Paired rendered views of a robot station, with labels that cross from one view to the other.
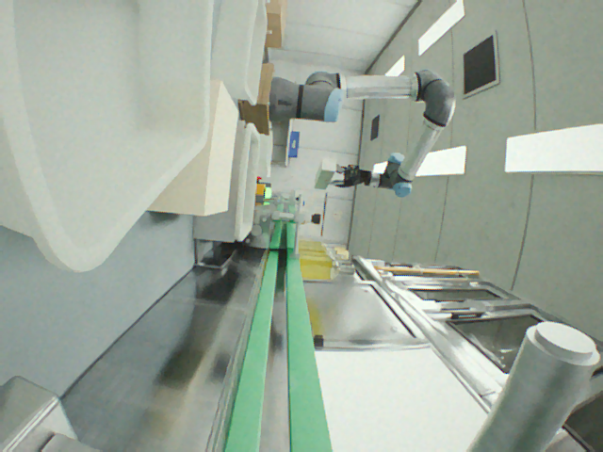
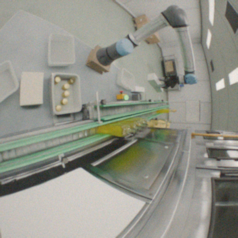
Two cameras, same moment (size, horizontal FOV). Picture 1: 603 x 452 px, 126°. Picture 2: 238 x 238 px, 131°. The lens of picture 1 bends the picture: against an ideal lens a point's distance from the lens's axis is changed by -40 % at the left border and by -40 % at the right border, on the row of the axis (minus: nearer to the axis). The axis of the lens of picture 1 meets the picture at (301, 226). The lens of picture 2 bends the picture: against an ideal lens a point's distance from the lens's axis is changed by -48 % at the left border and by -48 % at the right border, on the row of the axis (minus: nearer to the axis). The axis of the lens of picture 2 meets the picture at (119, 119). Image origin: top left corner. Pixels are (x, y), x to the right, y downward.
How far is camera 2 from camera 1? 56 cm
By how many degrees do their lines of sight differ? 43
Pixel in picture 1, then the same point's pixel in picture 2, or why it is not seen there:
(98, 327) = (6, 128)
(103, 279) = (7, 120)
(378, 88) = (146, 28)
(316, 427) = not seen: outside the picture
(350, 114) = (201, 62)
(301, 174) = (187, 93)
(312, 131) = not seen: hidden behind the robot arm
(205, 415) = not seen: outside the picture
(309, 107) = (111, 53)
